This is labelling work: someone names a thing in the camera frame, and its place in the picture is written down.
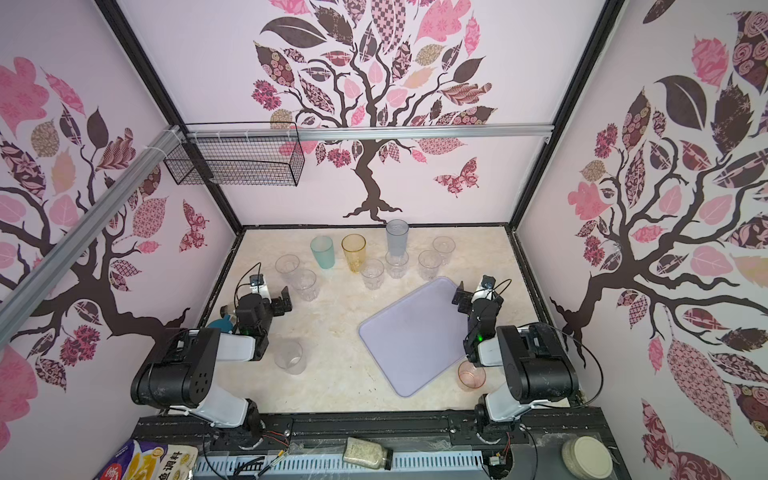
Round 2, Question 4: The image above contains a clear glass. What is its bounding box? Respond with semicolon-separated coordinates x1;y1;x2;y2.
292;268;319;302
417;250;442;282
385;252;410;279
432;236;456;265
360;258;385;290
274;254;302;285

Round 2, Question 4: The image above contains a teal green plastic cup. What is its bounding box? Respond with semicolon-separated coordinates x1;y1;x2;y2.
310;235;335;270

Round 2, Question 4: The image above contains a blue grey tall cup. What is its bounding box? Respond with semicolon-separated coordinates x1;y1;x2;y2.
386;219;409;257

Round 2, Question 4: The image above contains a yellow transparent plastic cup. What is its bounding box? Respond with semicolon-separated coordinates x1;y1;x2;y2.
341;233;367;273

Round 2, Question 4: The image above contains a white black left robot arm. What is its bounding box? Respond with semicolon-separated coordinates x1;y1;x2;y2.
130;287;293;444

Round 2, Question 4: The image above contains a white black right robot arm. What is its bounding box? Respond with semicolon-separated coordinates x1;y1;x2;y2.
452;276;579;445

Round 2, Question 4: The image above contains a lavender plastic tray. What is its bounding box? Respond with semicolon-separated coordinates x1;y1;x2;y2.
358;277;468;398

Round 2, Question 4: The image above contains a teal lidded jar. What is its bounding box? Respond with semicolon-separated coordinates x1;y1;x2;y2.
206;305;237;333

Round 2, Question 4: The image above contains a clear cup near left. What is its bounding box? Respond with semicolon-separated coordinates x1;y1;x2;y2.
274;340;306;375

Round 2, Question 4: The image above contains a pink transparent cup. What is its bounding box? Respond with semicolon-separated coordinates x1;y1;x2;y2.
457;360;487;391

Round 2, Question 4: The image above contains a grain filled bottle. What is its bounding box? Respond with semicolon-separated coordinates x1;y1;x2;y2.
342;437;394;470

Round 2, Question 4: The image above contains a round white lid container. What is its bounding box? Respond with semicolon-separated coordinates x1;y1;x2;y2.
561;436;614;480

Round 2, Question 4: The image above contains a snack bag colourful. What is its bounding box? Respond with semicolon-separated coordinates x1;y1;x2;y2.
95;439;198;480

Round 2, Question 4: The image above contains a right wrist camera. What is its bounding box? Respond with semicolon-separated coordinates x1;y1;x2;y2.
473;275;497;300

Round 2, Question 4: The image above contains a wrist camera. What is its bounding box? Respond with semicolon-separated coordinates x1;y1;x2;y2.
473;275;497;300
249;273;269;298

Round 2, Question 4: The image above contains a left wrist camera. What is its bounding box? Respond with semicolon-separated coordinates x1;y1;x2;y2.
249;273;269;298

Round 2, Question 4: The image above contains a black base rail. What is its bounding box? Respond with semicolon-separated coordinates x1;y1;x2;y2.
130;407;618;453

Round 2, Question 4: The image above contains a black wire basket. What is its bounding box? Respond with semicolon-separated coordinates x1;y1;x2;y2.
164;120;305;187

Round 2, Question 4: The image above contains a white vented cable duct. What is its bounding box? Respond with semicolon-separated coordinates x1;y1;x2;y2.
191;451;488;479

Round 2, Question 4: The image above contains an aluminium rail back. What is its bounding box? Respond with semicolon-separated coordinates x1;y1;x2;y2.
186;123;554;141

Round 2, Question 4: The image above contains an aluminium rail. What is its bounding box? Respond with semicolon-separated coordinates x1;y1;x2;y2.
1;125;184;345
186;123;554;141

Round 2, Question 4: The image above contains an aluminium rail left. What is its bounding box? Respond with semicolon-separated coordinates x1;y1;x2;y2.
1;125;184;345

